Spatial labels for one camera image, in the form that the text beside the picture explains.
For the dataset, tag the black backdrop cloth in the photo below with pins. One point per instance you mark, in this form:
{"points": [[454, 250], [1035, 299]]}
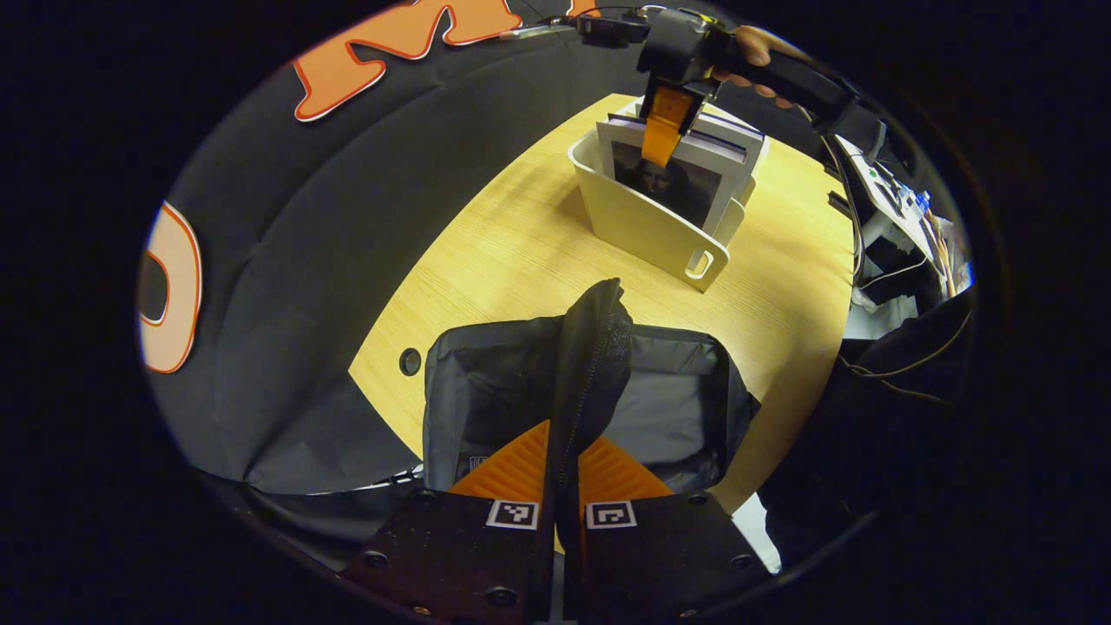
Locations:
{"points": [[347, 226]]}

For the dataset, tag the black schoolbag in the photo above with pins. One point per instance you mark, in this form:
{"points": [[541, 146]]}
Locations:
{"points": [[677, 408]]}

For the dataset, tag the blue cover book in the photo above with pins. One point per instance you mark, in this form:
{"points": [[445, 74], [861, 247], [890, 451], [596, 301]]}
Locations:
{"points": [[738, 143]]}

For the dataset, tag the cluttered white side table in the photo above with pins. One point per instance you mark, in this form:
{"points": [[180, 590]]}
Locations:
{"points": [[885, 187]]}

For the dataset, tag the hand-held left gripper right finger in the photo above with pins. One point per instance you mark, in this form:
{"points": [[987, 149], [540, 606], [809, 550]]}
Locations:
{"points": [[660, 555]]}

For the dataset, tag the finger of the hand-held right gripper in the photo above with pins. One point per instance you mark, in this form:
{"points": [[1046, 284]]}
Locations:
{"points": [[668, 121]]}

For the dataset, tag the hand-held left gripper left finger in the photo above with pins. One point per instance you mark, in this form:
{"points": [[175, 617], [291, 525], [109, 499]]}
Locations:
{"points": [[451, 555]]}

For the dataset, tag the white plastic bookshelf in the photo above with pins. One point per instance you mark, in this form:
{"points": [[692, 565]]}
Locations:
{"points": [[642, 230]]}

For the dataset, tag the person's dark clothing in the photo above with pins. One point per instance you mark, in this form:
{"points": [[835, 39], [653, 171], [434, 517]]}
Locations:
{"points": [[868, 434]]}

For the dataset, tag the white portrait cover book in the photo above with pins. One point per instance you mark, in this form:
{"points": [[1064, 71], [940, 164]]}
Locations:
{"points": [[677, 187]]}

